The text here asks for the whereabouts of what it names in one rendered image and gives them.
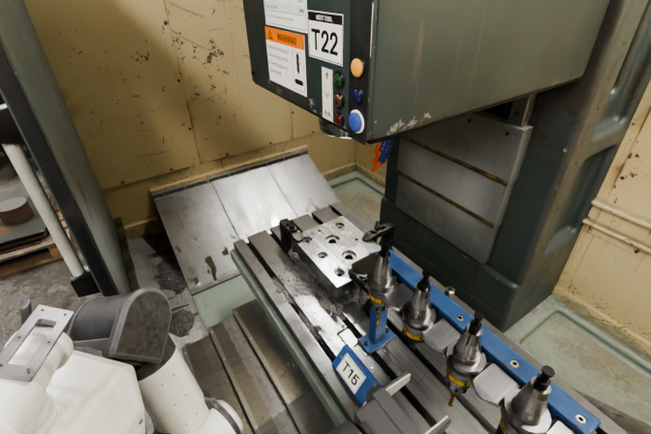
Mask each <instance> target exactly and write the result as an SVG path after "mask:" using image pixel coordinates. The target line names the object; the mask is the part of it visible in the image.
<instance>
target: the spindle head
mask: <svg viewBox="0 0 651 434"><path fill-rule="evenodd" d="M609 1H610V0H373V19H372V40H371V57H370V73H369V93H368V113H367V134H366V142H367V143H369V144H374V143H377V142H380V141H384V140H389V139H392V138H395V137H399V136H402V135H405V134H408V133H411V132H414V131H417V130H420V129H423V128H427V127H430V126H433V125H436V124H439V123H443V122H446V121H449V120H452V119H455V118H458V117H461V116H464V115H467V114H471V113H474V112H477V111H480V110H483V109H489V108H492V107H495V106H499V105H502V104H504V103H507V102H510V101H514V100H517V99H520V98H523V97H527V96H530V95H533V94H536V93H539V92H543V91H545V90H548V89H551V88H554V87H558V86H561V85H564V84H567V83H571V82H574V81H577V80H580V79H581V76H582V75H583V74H584V72H585V69H586V66H587V63H588V60H589V58H590V55H591V52H592V49H593V47H594V44H595V42H596V39H597V36H598V34H599V31H600V28H601V25H602V22H603V20H604V17H605V12H606V10H607V7H608V4H609ZM243 8H244V15H245V23H246V31H247V40H248V47H249V55H250V63H251V74H252V79H253V81H254V82H255V83H256V84H257V85H259V86H260V87H262V88H264V89H266V90H268V91H270V92H272V93H274V94H276V95H277V96H279V97H281V98H283V99H285V100H287V101H289V102H291V103H293V104H294V105H296V106H298V107H300V108H302V109H305V110H307V111H309V112H310V113H312V114H314V115H316V116H318V117H320V118H322V119H323V120H325V121H326V122H328V123H330V124H332V125H334V126H336V125H335V123H334V120H333V122H331V121H329V120H327V119H325V118H323V87H322V67H325V68H328V69H331V70H332V92H333V96H334V94H335V92H341V93H342V95H343V97H344V101H345V104H344V107H342V108H337V107H336V106H335V104H334V102H333V115H334V113H335V112H336V111H340V112H341V113H342V114H343V116H344V125H343V127H341V128H340V129H342V130H343V131H345V132H347V133H348V118H349V66H350V11H351V0H307V10H311V11H319V12H326V13H334V14H341V15H344V66H340V65H336V64H333V63H330V62H327V61H324V60H321V59H318V58H315V57H311V56H309V42H308V33H303V32H298V31H294V30H290V29H286V28H281V27H277V26H272V25H268V24H266V22H265V11H264V0H243ZM265 26H266V27H270V28H275V29H279V30H283V31H288V32H292V33H296V34H300V35H304V43H305V64H306V86H307V97H305V96H303V95H301V94H299V93H297V92H295V91H293V90H291V89H289V88H287V87H285V86H283V85H281V84H279V83H277V82H275V81H272V80H270V77H269V68H268V58H267V47H266V37H265V28H264V27H265ZM336 71H340V72H341V73H342V74H343V76H344V79H345V84H344V87H343V88H341V89H338V88H337V87H336V86H335V85H334V82H333V76H334V73H335V72H336ZM336 127H337V126H336Z"/></svg>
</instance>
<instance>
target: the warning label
mask: <svg viewBox="0 0 651 434"><path fill-rule="evenodd" d="M264 28H265V37H266V47H267V58H268V68H269V77H270V80H272V81H275V82H277V83H279V84H281V85H283V86H285V87H287V88H289V89H291V90H293V91H295V92H297V93H299V94H301V95H303V96H305V97H307V86H306V64H305V43H304V35H300V34H296V33H292V32H288V31H283V30H279V29H275V28H270V27H266V26H265V27H264Z"/></svg>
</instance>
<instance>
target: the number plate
mask: <svg viewBox="0 0 651 434"><path fill-rule="evenodd" d="M336 370H337V371H338V372H339V374H340V375H341V377H342V378H343V379H344V381H345V382H346V383H347V385H348V386H349V388H350V389H351V390H352V392H353V393H354V394H356V392H357V390H358V389H359V387H360V386H361V384H362V383H363V382H364V380H365V379H366V377H365V376H364V374H363V373H362V372H361V370H360V369H359V368H358V367H357V365H356V364H355V362H354V361H353V360H352V359H351V357H350V356H349V355H348V354H346V355H345V356H344V358H343V359H342V361H341V362H340V364H339V365H338V367H337V368H336Z"/></svg>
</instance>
